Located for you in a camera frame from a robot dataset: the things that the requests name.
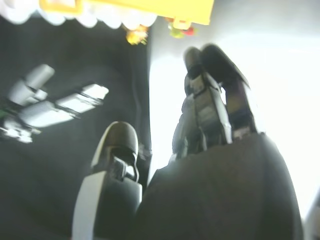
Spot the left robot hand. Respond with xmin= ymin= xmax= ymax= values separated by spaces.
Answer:
xmin=71 ymin=43 xmax=305 ymax=240

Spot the yellow egg carton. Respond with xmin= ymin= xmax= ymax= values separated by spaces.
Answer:
xmin=38 ymin=0 xmax=215 ymax=30

